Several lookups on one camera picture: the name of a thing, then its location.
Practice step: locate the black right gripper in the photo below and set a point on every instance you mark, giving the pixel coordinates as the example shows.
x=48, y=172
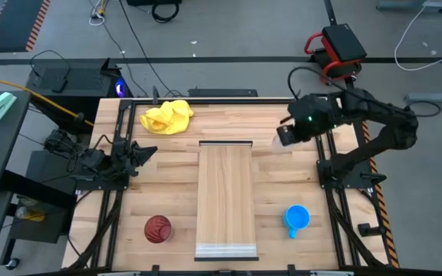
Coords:
x=313, y=115

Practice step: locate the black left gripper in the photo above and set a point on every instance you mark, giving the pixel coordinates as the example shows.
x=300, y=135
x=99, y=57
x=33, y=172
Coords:
x=125, y=157

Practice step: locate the clear glass mug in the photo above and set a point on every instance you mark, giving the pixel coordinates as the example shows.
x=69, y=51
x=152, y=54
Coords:
x=277, y=148

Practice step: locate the dark red ribbed cup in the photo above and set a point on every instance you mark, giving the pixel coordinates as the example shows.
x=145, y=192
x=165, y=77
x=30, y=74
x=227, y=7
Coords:
x=158, y=229

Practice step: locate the blue plastic mug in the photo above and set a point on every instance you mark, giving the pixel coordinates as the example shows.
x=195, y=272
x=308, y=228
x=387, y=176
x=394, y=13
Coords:
x=297, y=217

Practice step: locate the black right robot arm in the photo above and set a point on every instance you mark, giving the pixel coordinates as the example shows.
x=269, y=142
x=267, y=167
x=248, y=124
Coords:
x=397, y=130

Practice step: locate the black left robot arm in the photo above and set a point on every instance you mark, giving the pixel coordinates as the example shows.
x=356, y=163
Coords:
x=90, y=159

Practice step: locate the wooden shelf board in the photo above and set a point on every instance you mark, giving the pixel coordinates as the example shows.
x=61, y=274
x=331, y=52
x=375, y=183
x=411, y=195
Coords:
x=225, y=191

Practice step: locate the black cart shelf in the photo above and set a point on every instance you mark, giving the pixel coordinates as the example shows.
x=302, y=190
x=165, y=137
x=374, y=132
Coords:
x=37, y=230

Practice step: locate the yellow crumpled cloth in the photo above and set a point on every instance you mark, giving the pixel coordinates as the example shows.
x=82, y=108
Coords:
x=167, y=119

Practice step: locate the black power strip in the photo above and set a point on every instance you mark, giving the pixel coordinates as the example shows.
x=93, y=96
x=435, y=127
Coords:
x=223, y=92

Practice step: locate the black computer tower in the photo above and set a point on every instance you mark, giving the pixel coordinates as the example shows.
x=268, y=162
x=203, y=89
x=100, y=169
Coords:
x=86, y=80

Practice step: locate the red and black rolling stool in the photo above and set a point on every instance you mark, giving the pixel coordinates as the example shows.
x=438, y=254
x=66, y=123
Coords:
x=342, y=42

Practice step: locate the small black device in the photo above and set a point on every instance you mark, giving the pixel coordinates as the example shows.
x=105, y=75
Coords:
x=60, y=85

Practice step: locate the orange black hazard tape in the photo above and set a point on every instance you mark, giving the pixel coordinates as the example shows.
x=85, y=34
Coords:
x=383, y=209

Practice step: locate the black clamp knob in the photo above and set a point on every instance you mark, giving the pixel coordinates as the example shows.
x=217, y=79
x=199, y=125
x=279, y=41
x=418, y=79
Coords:
x=367, y=229

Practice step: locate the clear bottle with yellow label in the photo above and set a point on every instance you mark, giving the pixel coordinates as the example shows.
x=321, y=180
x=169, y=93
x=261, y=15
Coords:
x=33, y=215

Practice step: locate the mint green stapler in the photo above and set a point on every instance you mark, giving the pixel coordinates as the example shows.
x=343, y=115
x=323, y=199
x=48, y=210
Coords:
x=0, y=105

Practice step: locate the grey table foot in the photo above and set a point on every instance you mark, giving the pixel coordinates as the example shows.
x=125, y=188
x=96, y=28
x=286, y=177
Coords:
x=436, y=97
x=413, y=5

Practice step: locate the black caster wheel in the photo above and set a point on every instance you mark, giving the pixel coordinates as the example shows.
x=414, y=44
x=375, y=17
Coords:
x=12, y=263

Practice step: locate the black mat with orange stripes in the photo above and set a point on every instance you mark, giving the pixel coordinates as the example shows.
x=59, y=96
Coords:
x=14, y=23

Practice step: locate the black aluminium table frame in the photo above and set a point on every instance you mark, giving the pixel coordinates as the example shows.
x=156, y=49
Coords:
x=244, y=100

